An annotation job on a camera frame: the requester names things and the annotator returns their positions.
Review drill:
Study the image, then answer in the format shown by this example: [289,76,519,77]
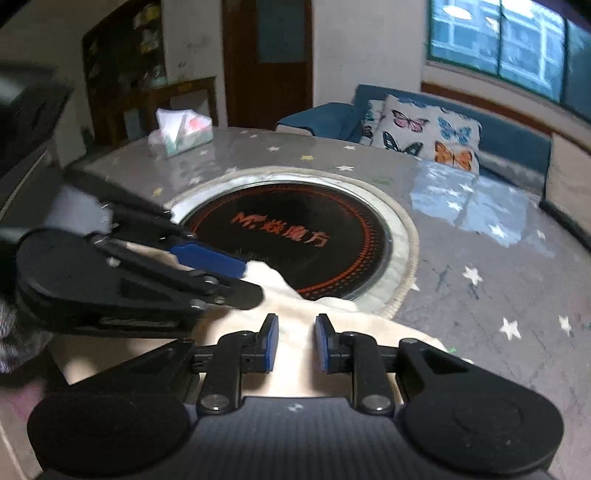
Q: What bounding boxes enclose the grey pillow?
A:
[546,133,591,206]

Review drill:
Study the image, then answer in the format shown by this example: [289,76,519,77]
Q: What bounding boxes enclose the window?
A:
[426,0,591,117]

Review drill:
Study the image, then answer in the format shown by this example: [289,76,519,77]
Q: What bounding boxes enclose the large butterfly pillow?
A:
[372,95,483,175]

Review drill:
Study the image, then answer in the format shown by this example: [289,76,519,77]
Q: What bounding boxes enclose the wooden shelf cabinet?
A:
[82,0,168,145]

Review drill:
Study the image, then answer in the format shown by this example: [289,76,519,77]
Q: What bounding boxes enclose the black round induction cooktop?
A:
[184,181,393,302]

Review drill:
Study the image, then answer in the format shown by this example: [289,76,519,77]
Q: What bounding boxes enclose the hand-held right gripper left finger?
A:
[106,313,280,415]

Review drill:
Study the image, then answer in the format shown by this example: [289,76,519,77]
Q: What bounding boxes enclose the tissue box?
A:
[148,107,214,158]

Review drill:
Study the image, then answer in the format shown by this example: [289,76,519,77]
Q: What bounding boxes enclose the blue sofa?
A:
[276,84,555,195]

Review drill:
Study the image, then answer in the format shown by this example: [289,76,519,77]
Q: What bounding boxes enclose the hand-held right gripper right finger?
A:
[315,313,481,415]

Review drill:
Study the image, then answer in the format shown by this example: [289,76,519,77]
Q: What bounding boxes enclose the small butterfly pillow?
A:
[360,99,386,141]

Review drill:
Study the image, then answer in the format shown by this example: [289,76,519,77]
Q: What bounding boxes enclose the dark blurred furniture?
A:
[0,65,75,185]

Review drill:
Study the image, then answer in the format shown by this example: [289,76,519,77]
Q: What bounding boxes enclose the wooden door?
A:
[222,0,315,131]

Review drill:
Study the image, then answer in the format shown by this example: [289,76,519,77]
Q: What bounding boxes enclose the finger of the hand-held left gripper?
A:
[88,234,265,311]
[65,172,246,278]

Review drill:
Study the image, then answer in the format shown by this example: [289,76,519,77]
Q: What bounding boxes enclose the cream sweatshirt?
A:
[60,242,465,398]

